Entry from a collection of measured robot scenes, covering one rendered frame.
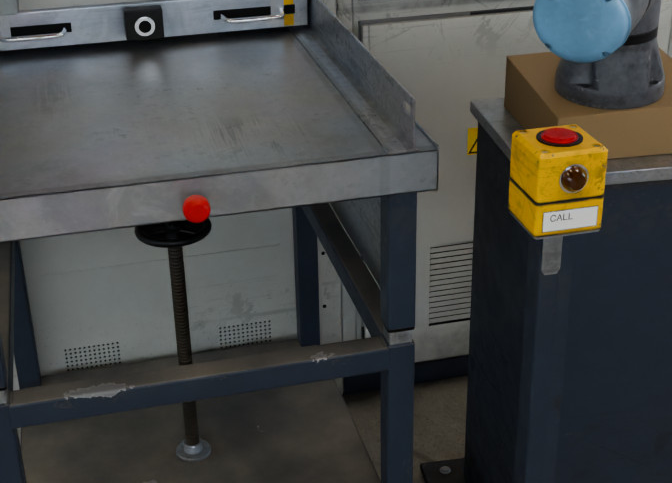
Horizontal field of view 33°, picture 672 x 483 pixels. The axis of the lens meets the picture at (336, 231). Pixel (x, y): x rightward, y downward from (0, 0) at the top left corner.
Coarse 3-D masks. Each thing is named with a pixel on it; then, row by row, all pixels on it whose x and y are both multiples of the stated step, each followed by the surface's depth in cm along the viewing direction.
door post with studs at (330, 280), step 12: (324, 0) 198; (324, 252) 220; (324, 264) 221; (324, 276) 222; (336, 276) 223; (324, 288) 223; (336, 288) 224; (324, 300) 225; (336, 300) 225; (324, 312) 226; (336, 312) 226; (324, 324) 227; (336, 324) 228; (324, 336) 228; (336, 336) 229
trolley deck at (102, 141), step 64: (0, 64) 174; (64, 64) 173; (128, 64) 173; (192, 64) 172; (256, 64) 172; (0, 128) 149; (64, 128) 148; (128, 128) 148; (192, 128) 147; (256, 128) 147; (320, 128) 146; (0, 192) 130; (64, 192) 130; (128, 192) 132; (192, 192) 134; (256, 192) 136; (320, 192) 138; (384, 192) 140
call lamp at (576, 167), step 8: (568, 168) 118; (576, 168) 117; (584, 168) 118; (560, 176) 118; (568, 176) 117; (576, 176) 117; (584, 176) 117; (560, 184) 118; (568, 184) 118; (576, 184) 117; (584, 184) 118; (568, 192) 119
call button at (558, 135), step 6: (546, 132) 121; (552, 132) 121; (558, 132) 121; (564, 132) 121; (570, 132) 121; (546, 138) 120; (552, 138) 119; (558, 138) 119; (564, 138) 119; (570, 138) 119; (576, 138) 120
